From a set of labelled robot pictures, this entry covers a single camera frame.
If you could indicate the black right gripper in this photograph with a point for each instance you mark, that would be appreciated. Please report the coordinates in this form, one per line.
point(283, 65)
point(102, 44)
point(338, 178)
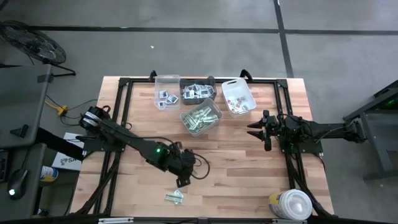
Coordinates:
point(270, 130)

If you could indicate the white cardboard box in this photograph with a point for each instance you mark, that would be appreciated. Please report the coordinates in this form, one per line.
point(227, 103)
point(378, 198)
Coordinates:
point(66, 161)

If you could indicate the white antiseptic towelette packet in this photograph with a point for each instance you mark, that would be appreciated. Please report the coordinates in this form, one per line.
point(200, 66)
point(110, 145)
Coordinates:
point(188, 92)
point(163, 94)
point(161, 104)
point(199, 92)
point(171, 99)
point(209, 88)
point(206, 94)
point(194, 88)

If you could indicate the black computer mouse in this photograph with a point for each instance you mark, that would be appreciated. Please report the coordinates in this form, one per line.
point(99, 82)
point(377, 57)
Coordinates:
point(18, 183)

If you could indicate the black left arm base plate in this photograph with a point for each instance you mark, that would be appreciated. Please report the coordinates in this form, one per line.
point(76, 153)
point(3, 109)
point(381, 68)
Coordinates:
point(96, 146)

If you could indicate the grey desk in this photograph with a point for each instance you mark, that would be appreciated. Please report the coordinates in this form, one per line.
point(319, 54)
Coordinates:
point(21, 208)

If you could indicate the grey side table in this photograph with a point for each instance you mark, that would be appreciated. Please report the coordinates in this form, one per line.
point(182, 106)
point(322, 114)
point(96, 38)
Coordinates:
point(21, 102)

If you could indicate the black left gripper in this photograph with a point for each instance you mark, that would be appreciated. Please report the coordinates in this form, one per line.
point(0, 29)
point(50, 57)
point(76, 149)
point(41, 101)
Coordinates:
point(183, 165)

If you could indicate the black plastic bin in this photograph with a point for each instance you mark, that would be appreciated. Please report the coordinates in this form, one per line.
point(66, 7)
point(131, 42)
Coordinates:
point(199, 101)

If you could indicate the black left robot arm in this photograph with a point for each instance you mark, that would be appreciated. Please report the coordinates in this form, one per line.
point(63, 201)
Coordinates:
point(124, 140)

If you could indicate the white plastic bin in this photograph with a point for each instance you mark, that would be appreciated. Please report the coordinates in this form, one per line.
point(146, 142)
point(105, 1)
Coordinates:
point(237, 88)

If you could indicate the silver metal bracket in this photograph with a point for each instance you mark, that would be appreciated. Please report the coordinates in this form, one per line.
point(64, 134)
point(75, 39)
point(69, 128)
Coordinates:
point(289, 221)
point(115, 220)

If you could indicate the green striped adhesive bandage packet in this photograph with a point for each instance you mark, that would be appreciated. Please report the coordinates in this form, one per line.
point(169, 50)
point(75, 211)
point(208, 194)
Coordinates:
point(196, 125)
point(174, 197)
point(211, 119)
point(200, 115)
point(188, 119)

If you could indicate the yellow power plug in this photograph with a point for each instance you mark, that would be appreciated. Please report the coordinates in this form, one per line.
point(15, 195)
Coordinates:
point(63, 109)

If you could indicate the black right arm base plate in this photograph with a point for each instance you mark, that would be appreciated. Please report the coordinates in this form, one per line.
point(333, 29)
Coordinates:
point(314, 147)

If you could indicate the clear plastic bin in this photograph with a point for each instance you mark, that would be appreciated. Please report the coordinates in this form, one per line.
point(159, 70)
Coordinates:
point(168, 84)

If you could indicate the grey plastic bin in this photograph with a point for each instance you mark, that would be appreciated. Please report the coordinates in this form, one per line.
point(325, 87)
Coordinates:
point(186, 130)

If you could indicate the black metal cart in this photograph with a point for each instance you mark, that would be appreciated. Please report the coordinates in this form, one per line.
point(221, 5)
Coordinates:
point(382, 149)

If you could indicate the black keyboard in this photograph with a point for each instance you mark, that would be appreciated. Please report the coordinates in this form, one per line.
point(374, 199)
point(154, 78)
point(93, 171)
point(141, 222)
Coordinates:
point(3, 165)

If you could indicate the white-lidded wipes canister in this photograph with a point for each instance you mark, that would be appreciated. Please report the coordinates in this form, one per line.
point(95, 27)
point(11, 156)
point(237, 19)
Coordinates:
point(293, 205)

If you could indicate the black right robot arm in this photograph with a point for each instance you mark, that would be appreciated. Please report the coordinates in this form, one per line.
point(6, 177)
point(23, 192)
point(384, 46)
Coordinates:
point(323, 129)

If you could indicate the black bracket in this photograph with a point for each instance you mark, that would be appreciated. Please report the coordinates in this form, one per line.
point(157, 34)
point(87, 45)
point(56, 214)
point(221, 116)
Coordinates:
point(21, 130)

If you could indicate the black floor fan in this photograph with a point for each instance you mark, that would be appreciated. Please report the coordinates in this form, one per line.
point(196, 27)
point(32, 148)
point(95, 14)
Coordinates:
point(34, 43)

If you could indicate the white blue yellow can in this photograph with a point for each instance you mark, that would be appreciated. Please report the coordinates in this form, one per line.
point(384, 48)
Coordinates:
point(49, 173)

